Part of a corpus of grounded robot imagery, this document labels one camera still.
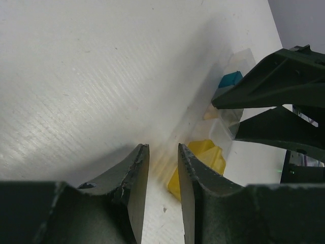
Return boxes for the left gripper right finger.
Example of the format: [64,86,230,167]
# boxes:
[178,144,324,243]

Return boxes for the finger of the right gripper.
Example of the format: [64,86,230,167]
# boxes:
[235,106,324,162]
[212,45,324,109]

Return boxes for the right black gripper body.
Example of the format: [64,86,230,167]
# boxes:
[280,150,324,184]

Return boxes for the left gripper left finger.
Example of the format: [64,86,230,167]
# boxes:
[1,144,150,243]

